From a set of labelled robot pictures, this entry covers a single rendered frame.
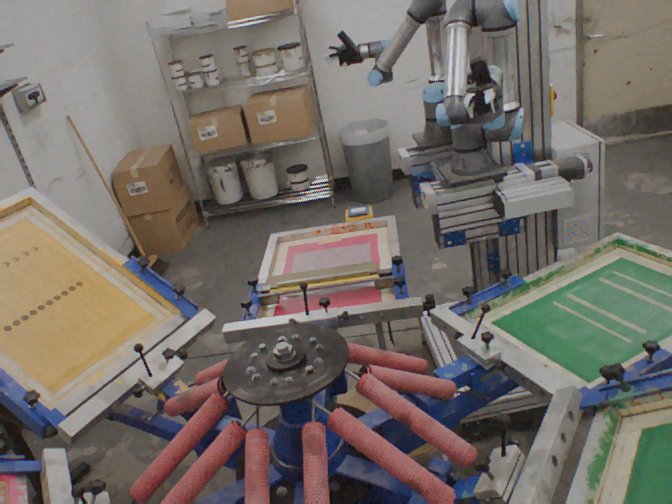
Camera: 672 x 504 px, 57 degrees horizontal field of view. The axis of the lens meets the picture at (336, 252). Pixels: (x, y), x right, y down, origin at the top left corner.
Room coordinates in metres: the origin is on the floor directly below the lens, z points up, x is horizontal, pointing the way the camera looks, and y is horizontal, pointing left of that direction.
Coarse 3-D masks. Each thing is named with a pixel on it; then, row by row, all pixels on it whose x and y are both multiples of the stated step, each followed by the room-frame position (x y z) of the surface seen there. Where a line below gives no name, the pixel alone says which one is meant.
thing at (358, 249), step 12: (348, 240) 2.50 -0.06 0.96; (360, 240) 2.47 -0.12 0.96; (372, 240) 2.45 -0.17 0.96; (336, 252) 2.40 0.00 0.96; (348, 252) 2.38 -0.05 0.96; (360, 252) 2.36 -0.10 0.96; (372, 252) 2.34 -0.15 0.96; (336, 264) 2.29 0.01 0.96; (348, 264) 2.27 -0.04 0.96; (372, 288) 2.04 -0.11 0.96; (336, 300) 2.01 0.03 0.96; (348, 300) 1.99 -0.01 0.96; (360, 300) 1.97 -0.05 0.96; (372, 300) 1.95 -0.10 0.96
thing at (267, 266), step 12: (312, 228) 2.63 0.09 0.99; (324, 228) 2.60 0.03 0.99; (336, 228) 2.59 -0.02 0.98; (348, 228) 2.58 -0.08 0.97; (360, 228) 2.58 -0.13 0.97; (372, 228) 2.57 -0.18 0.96; (396, 228) 2.45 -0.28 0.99; (276, 240) 2.58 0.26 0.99; (288, 240) 2.62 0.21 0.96; (396, 240) 2.33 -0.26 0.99; (276, 252) 2.51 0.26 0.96; (396, 252) 2.22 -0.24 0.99; (264, 264) 2.36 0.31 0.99; (264, 276) 2.25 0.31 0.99
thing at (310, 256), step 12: (288, 252) 2.50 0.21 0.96; (300, 252) 2.48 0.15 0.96; (312, 252) 2.45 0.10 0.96; (324, 252) 2.43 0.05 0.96; (288, 264) 2.38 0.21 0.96; (300, 264) 2.36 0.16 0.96; (312, 264) 2.34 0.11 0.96; (324, 264) 2.31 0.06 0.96; (288, 300) 2.08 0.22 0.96; (300, 300) 2.06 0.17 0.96; (312, 300) 2.04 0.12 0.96; (276, 312) 2.01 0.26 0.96; (288, 312) 1.99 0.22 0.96; (300, 312) 1.97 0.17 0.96
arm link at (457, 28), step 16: (464, 0) 2.23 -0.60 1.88; (448, 16) 2.24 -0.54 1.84; (464, 16) 2.21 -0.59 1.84; (448, 32) 2.22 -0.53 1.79; (464, 32) 2.19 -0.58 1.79; (448, 48) 2.17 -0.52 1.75; (464, 48) 2.15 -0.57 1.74; (448, 64) 2.13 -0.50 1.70; (464, 64) 2.12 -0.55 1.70; (448, 80) 2.09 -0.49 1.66; (464, 80) 2.08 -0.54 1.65; (448, 96) 2.05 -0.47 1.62; (448, 112) 2.01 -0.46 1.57; (464, 112) 1.99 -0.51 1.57
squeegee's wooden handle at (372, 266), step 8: (352, 264) 2.06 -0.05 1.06; (360, 264) 2.05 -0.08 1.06; (368, 264) 2.04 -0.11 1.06; (376, 264) 2.03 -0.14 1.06; (296, 272) 2.09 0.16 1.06; (304, 272) 2.08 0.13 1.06; (312, 272) 2.07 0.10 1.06; (320, 272) 2.06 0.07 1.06; (328, 272) 2.04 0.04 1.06; (336, 272) 2.03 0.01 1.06; (344, 272) 2.02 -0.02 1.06; (376, 272) 1.98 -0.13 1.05; (272, 280) 2.07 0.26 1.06; (280, 280) 2.06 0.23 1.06; (288, 280) 2.05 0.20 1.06; (272, 288) 2.03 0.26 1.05
